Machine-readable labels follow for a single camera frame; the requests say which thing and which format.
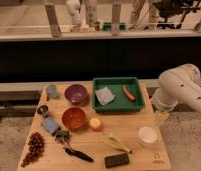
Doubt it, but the black rectangular eraser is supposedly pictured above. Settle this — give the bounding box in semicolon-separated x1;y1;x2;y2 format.
105;153;129;168

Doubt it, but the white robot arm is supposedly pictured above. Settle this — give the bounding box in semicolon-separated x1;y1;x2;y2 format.
151;64;201;127

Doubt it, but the green plastic tray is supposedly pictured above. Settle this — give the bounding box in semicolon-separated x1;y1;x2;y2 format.
92;77;145;113

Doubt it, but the red sausage toy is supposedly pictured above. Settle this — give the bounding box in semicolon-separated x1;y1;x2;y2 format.
122;86;135;101

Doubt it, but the orange round fruit toy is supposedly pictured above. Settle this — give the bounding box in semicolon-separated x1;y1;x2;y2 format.
89;118;102;131

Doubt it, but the orange bowl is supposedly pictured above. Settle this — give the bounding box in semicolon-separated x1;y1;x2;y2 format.
62;107;86;130

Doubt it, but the purple bowl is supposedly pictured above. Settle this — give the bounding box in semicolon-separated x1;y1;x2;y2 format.
64;84;88;104

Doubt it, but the grey crumpled small object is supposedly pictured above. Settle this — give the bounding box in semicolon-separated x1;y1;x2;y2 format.
55;130;70;144

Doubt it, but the small green background box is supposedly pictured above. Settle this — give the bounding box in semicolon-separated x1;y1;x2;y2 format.
102;22;126;32

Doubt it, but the black office chair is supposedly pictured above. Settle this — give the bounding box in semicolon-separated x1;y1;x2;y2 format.
153;0;201;29

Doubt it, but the light blue cup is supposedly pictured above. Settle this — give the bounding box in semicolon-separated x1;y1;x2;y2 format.
46;84;58;99

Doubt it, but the blue rectangular sponge block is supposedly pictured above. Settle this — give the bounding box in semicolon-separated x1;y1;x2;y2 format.
41;117;59;135

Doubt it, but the small dark metal cup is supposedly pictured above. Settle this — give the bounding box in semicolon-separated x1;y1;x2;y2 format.
37;105;49;118

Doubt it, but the dark grape bunch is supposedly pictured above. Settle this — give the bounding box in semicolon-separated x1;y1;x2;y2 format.
21;132;44;167

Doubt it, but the black handled spatula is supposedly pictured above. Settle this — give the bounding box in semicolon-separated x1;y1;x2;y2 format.
63;147;94;162

